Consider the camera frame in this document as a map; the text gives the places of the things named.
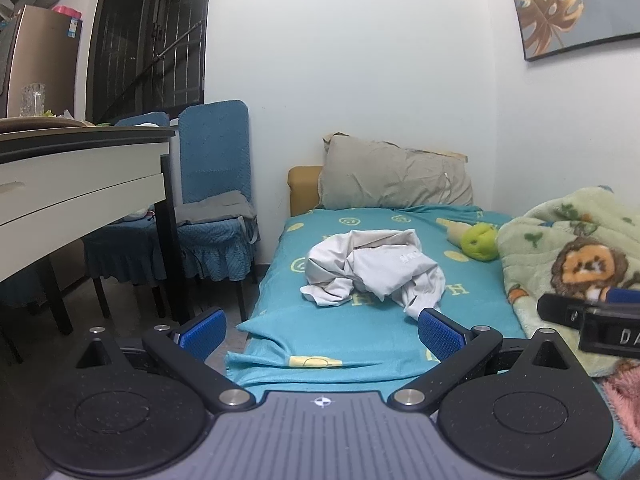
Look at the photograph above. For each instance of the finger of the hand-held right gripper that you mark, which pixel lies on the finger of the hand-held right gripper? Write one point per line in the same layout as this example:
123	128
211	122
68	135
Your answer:
625	295
557	311

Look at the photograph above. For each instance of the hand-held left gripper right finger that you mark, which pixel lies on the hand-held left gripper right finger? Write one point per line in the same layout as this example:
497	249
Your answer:
442	335

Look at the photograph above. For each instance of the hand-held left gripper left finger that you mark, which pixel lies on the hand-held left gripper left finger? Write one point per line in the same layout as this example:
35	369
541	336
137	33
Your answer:
202	332

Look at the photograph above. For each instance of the white T-shirt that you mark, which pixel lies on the white T-shirt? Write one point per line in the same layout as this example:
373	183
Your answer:
380	270

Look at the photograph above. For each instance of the pink fluffy cloth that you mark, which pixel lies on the pink fluffy cloth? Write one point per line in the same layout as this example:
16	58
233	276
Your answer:
622	395

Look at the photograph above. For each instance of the lion printed fleece blanket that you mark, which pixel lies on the lion printed fleece blanket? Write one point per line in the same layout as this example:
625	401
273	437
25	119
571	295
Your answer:
540	240

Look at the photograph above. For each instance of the green plush toy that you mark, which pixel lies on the green plush toy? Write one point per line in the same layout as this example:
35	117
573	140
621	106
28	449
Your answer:
480	242

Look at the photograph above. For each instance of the blue covered chair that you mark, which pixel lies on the blue covered chair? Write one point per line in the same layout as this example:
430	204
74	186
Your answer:
125	255
212	155

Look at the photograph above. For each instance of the grey folded cloth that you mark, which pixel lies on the grey folded cloth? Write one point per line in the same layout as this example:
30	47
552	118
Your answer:
212	210

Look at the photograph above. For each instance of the white plush toy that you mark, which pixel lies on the white plush toy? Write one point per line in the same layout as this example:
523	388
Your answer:
136	215

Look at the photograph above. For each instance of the grey pillow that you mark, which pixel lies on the grey pillow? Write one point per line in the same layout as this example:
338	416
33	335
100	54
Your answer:
395	175

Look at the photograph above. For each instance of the yellow headboard cushion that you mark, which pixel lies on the yellow headboard cushion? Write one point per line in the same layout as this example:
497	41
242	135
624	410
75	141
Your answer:
302	187

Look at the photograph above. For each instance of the white table with black legs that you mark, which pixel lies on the white table with black legs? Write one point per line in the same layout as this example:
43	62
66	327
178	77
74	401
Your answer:
60	180

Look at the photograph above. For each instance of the dark metal grille door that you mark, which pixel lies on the dark metal grille door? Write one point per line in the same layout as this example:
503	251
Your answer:
145	45

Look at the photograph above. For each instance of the gold refrigerator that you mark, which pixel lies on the gold refrigerator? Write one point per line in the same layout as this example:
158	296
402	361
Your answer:
47	60

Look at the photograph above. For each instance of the pink container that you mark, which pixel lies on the pink container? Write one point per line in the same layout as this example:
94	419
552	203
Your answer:
67	12

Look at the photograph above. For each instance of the gold leaf wall painting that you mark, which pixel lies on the gold leaf wall painting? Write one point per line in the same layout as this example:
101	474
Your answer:
565	5

